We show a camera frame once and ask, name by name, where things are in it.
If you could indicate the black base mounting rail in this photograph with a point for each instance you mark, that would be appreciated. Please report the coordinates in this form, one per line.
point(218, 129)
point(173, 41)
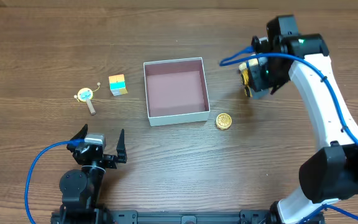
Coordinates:
point(134, 217)

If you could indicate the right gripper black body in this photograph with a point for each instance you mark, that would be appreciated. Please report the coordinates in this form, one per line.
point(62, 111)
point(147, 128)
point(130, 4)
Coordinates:
point(258, 83)

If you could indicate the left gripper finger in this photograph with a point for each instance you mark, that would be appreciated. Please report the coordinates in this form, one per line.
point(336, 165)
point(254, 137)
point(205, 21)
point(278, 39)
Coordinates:
point(121, 149)
point(75, 140)

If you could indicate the white square box pink interior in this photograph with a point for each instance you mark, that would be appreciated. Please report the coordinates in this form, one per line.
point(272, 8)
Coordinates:
point(176, 91)

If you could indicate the round yellow gear toy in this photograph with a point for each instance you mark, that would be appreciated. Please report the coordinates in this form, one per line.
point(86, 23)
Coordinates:
point(223, 121)

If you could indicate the pastel colour puzzle cube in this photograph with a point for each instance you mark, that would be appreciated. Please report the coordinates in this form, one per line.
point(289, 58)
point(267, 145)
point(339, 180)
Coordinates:
point(117, 85)

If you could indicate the grey yellow toy truck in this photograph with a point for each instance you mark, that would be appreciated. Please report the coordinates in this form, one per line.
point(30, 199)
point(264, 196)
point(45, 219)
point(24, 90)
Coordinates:
point(253, 81)

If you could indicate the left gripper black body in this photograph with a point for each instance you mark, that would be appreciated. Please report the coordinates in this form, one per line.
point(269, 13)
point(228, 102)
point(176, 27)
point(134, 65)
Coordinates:
point(105, 158)

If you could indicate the small wooden rattle drum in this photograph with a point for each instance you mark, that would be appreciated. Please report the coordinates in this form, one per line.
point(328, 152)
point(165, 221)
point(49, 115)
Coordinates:
point(85, 95)

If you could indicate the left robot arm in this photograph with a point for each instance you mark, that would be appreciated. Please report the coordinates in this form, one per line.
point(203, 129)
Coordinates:
point(80, 188)

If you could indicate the white plush duck toy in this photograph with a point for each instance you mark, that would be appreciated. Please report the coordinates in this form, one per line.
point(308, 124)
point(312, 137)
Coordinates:
point(255, 65)

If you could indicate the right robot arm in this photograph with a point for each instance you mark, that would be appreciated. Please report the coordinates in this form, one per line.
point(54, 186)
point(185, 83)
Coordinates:
point(331, 174)

